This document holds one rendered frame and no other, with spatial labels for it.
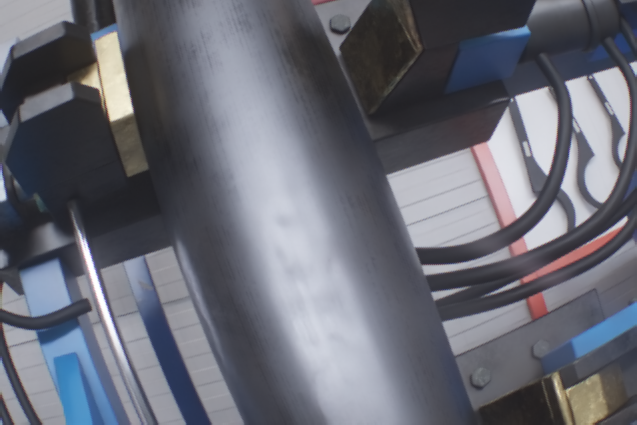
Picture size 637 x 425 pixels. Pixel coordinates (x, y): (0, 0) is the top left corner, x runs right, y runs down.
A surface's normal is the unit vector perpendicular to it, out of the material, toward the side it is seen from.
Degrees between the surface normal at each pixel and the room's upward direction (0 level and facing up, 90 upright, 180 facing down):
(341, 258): 90
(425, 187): 90
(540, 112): 90
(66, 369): 50
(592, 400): 90
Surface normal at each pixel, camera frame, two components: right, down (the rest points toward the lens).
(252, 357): -0.58, -0.02
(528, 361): 0.07, -0.32
